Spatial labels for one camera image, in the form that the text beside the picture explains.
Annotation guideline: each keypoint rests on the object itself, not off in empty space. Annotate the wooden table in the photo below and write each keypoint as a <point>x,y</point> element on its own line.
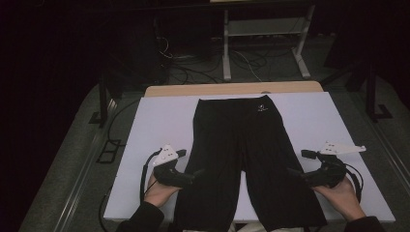
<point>209,89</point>

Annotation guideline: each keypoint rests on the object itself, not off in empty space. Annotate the person's left hand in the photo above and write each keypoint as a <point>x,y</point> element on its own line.
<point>158,193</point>

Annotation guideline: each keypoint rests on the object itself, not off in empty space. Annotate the metal floor rail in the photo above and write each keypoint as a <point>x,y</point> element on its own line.
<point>391,154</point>
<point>87,161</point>

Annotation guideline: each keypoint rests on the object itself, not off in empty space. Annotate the person's right hand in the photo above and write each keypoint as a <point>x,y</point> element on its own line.
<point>345,199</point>

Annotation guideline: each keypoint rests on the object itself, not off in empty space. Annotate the black metal stand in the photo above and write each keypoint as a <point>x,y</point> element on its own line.
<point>371,96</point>
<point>103,103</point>

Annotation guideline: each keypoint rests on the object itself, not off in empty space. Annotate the white metal stand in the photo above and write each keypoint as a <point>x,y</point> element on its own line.
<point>226,48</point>

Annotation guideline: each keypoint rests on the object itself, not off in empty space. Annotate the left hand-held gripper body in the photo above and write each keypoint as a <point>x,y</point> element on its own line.
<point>170,175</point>

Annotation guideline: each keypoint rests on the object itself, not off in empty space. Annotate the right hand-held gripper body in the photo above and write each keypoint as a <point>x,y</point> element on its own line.
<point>328,175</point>

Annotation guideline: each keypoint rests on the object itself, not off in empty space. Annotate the person's right leg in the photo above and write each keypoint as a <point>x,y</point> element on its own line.
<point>291,230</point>

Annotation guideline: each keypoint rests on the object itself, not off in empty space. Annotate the black pants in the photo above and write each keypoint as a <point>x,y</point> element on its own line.
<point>225,145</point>

